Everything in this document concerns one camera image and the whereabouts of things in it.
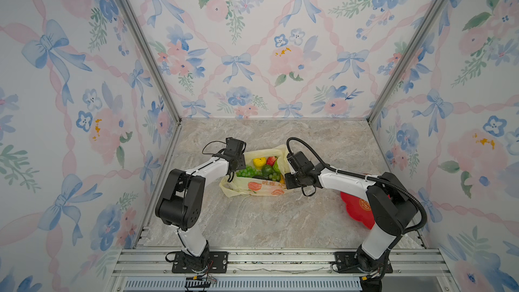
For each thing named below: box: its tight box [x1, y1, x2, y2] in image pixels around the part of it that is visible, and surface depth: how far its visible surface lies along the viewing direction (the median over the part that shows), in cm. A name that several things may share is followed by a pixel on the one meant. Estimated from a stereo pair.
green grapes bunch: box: [235, 165, 263, 178], surface depth 95 cm
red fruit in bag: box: [266, 156, 278, 167], surface depth 99 cm
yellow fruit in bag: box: [252, 156, 267, 169], surface depth 97 cm
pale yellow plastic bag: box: [218, 143, 290, 198], surface depth 88 cm
